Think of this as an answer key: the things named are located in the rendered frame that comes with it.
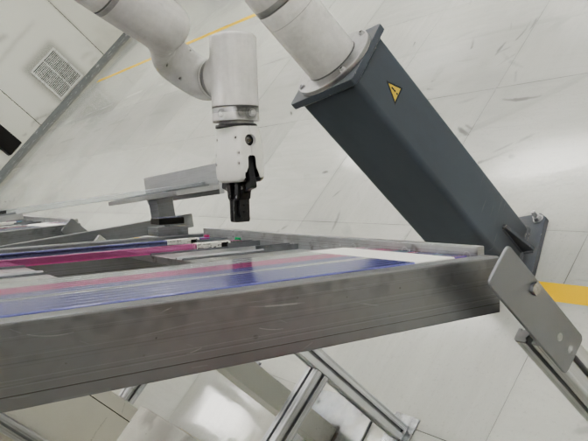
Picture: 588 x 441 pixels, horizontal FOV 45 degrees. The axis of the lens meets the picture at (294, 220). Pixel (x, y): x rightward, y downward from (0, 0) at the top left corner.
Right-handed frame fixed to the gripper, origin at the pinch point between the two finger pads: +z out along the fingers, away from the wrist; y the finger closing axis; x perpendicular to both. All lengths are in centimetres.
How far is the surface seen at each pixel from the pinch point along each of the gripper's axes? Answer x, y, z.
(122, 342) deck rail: 45, -60, 7
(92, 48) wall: -230, 749, -180
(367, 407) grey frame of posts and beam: -37, 10, 46
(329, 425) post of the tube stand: -41, 31, 57
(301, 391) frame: -19.3, 10.9, 39.5
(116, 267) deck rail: 20.6, 8.0, 8.8
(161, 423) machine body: 17.2, -0.4, 35.0
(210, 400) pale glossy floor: -39, 93, 65
